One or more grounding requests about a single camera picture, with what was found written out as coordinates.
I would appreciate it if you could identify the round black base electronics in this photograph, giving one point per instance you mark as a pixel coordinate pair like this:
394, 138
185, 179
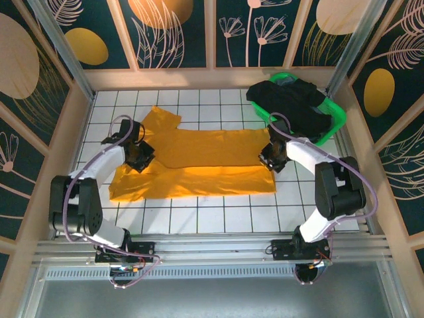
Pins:
306, 274

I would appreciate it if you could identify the perforated metal strip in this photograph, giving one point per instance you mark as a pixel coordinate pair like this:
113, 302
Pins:
198, 272

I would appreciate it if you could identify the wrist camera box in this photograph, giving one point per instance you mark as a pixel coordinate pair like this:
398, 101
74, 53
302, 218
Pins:
126, 130
280, 127

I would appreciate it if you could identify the black t-shirt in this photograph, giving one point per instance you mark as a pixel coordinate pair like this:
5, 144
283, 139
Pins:
291, 102

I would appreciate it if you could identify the aluminium corner post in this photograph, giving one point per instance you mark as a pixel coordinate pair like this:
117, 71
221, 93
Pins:
357, 49
66, 56

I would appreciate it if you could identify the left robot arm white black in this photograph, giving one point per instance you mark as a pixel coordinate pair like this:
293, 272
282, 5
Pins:
102, 162

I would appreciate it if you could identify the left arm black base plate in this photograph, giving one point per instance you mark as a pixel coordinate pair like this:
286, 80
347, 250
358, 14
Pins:
142, 248

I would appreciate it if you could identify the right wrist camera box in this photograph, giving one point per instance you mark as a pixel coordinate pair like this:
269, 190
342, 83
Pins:
280, 127

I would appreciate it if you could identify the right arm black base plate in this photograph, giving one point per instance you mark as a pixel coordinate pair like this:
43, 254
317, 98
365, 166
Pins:
281, 248

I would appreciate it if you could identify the green plastic basket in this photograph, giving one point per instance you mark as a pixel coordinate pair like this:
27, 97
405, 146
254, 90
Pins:
336, 116

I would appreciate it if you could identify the yellow t-shirt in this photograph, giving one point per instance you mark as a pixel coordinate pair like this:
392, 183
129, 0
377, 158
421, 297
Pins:
215, 165

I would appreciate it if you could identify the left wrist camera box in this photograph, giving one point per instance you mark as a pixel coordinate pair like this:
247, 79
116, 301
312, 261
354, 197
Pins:
126, 130

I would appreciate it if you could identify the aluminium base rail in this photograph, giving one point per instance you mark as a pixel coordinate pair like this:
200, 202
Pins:
215, 246

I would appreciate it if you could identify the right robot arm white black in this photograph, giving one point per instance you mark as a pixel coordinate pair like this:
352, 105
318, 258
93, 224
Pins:
304, 155

